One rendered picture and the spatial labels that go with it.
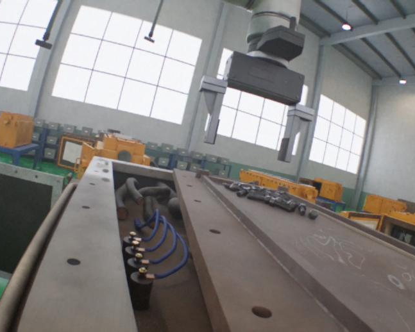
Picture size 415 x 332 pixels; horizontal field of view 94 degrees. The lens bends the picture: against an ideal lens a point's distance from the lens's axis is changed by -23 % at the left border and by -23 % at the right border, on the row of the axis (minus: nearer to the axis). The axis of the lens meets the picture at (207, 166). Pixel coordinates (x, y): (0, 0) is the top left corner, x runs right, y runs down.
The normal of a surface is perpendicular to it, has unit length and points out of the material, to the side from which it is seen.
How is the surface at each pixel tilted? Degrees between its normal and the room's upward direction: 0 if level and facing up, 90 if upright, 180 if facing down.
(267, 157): 90
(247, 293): 0
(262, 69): 90
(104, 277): 0
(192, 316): 0
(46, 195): 90
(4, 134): 90
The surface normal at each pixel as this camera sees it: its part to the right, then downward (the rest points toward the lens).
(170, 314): 0.22, -0.97
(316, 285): -0.96, -0.21
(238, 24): 0.40, 0.15
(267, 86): 0.17, 0.10
